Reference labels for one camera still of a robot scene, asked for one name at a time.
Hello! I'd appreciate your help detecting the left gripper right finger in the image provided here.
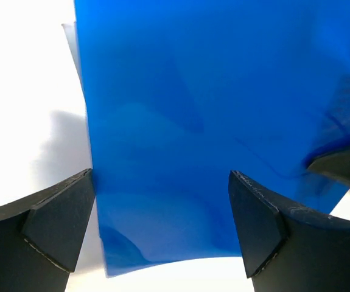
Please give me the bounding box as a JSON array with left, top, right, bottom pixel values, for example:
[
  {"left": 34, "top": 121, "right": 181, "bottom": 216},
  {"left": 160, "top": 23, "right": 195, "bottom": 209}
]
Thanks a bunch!
[{"left": 228, "top": 171, "right": 350, "bottom": 291}]

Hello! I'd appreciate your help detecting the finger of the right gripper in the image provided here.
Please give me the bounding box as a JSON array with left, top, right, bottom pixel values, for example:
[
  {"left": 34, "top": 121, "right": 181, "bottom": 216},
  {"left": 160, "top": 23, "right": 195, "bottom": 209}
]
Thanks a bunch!
[{"left": 307, "top": 145, "right": 350, "bottom": 186}]

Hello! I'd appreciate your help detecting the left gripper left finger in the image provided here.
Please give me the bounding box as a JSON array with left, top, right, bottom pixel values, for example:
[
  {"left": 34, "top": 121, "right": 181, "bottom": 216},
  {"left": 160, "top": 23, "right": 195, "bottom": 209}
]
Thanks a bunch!
[{"left": 0, "top": 169, "right": 95, "bottom": 292}]

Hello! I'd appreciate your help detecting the blue plastic folder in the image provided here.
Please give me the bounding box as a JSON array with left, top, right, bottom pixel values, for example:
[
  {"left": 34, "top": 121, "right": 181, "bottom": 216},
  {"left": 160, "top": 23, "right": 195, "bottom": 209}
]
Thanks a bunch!
[{"left": 74, "top": 1, "right": 350, "bottom": 277}]

